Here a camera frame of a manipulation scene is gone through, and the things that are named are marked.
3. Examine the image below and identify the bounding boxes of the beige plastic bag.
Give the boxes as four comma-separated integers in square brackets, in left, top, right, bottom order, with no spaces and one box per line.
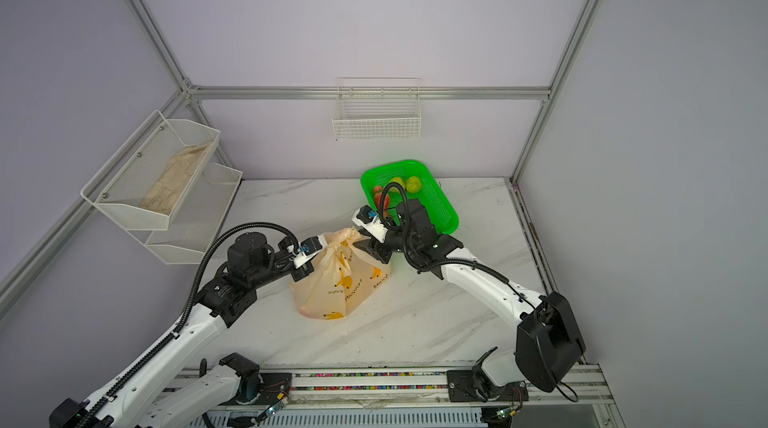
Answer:
[291,228,392,320]

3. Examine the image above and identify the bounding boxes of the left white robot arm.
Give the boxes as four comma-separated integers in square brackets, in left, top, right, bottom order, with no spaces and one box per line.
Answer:
[49,222,327,427]

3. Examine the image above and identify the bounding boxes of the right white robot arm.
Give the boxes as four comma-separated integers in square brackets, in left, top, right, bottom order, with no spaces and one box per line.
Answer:
[352,199,586,402]

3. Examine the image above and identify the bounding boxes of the green fake round fruit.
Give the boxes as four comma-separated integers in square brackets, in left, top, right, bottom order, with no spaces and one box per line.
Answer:
[405,176,423,194]

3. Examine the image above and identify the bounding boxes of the red fake strawberry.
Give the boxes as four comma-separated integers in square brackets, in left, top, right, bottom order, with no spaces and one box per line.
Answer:
[373,185,390,208]

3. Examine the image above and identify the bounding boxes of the green fake pear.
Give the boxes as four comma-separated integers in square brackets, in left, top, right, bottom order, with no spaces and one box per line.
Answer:
[390,176,406,189]

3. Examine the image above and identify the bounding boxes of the green plastic basket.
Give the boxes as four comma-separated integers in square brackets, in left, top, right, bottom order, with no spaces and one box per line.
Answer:
[360,159,460,234]

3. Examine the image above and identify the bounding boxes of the lower white mesh shelf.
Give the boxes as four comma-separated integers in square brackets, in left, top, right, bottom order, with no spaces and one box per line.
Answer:
[144,162,242,265]

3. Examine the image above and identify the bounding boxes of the white mesh shelf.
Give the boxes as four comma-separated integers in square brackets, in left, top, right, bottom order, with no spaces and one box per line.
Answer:
[144,162,242,265]
[80,110,220,231]

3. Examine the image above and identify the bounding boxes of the folded beige bags in shelf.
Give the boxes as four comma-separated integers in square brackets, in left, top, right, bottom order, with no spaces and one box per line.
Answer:
[140,142,211,215]

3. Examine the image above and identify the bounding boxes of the upper white mesh shelf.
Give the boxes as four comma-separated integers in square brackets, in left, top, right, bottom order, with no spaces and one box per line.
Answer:
[80,110,220,231]

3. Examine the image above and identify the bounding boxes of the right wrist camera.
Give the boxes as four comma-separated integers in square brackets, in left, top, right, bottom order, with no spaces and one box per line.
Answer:
[352,205,388,243]

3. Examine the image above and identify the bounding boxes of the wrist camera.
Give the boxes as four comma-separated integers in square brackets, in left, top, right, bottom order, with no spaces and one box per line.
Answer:
[293,234,328,270]
[352,205,388,243]

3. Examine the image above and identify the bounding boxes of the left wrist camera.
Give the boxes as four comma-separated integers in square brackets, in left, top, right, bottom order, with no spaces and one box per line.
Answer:
[293,234,328,270]

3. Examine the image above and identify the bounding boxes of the left black corrugated cable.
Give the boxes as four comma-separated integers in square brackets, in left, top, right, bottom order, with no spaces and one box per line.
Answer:
[71,222,301,428]

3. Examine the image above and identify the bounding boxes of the white wire wall basket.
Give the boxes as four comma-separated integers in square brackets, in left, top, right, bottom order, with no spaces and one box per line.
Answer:
[332,78,422,142]

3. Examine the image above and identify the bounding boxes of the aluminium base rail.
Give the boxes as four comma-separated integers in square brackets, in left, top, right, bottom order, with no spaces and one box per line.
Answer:
[125,365,625,427]

